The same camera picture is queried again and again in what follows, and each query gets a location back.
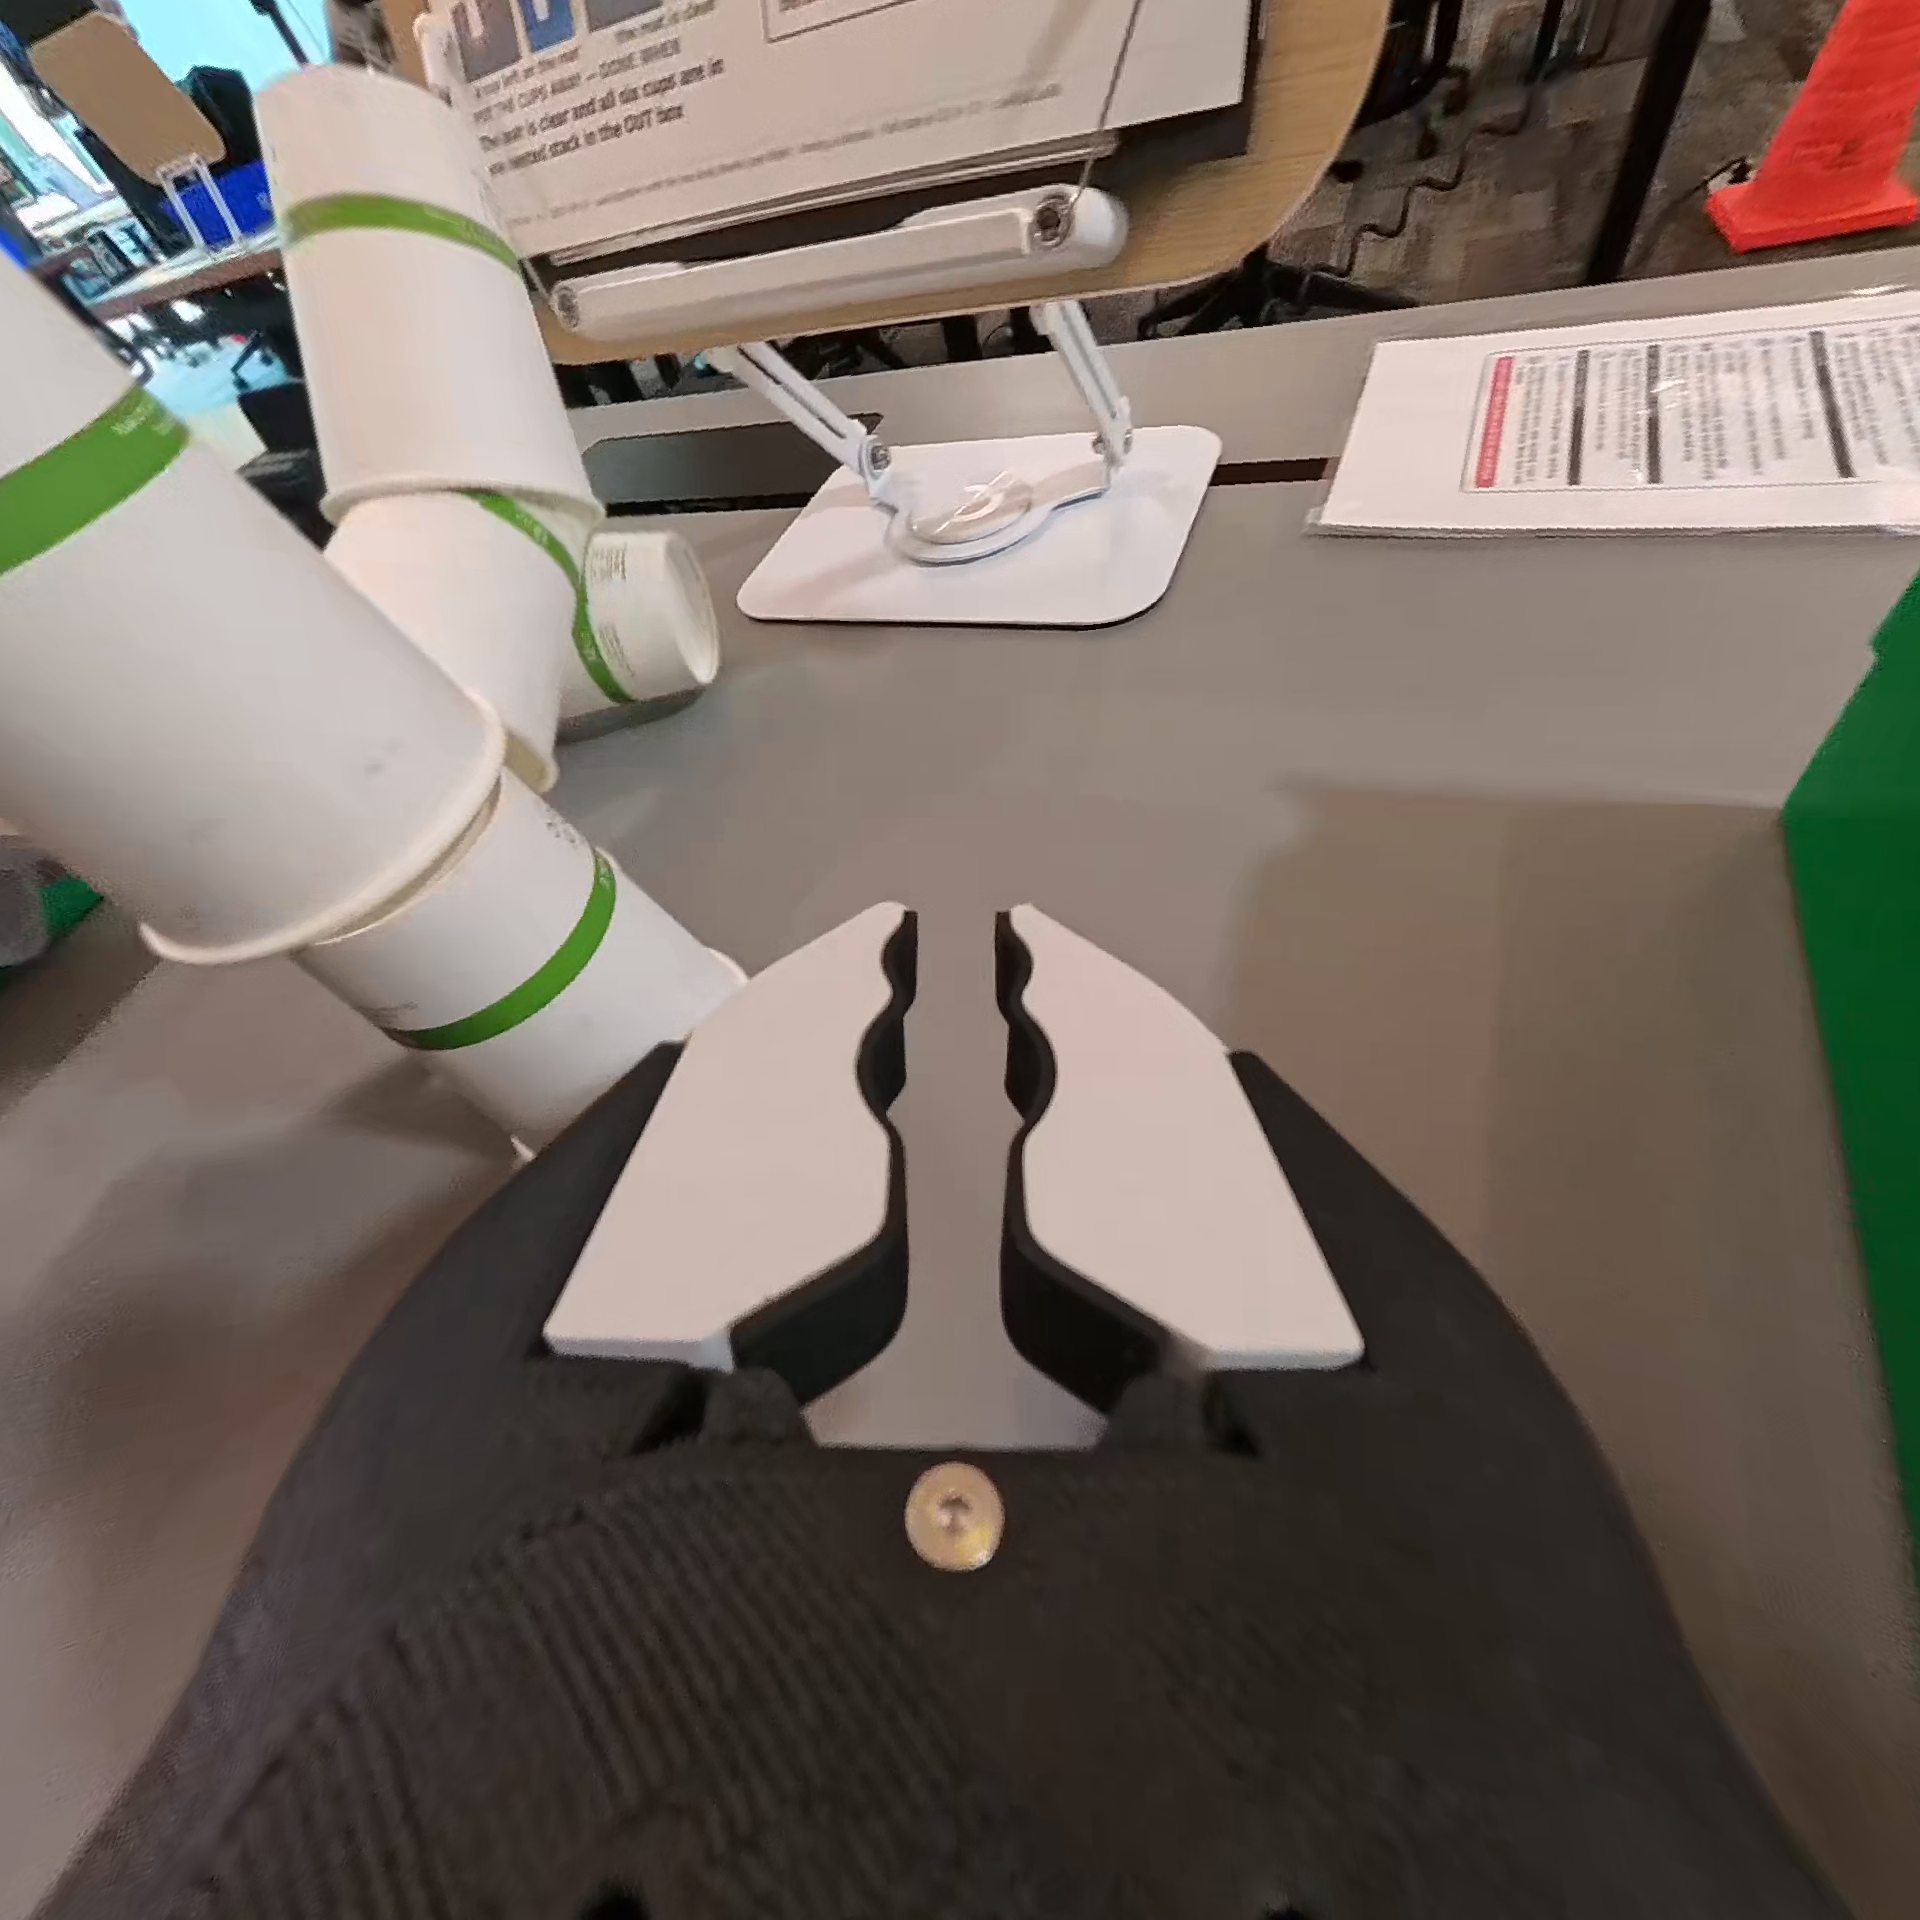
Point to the black table leg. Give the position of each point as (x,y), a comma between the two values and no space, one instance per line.
(1641,136)

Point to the orange traffic cone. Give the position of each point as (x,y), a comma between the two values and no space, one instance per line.
(1830,136)

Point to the laminated printed sheet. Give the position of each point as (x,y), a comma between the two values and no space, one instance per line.
(1412,452)

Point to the white stand with wooden board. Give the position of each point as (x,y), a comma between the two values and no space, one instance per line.
(1049,564)

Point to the blue bin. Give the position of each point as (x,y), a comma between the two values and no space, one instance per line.
(217,201)

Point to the white printed instruction sheet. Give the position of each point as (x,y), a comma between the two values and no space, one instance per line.
(902,91)

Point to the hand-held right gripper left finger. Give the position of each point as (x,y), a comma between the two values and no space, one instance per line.
(720,1201)

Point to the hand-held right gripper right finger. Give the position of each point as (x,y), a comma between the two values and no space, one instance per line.
(1170,1201)

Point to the white paper cup green band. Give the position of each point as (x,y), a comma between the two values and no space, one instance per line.
(405,359)
(465,915)
(645,599)
(452,616)
(225,704)

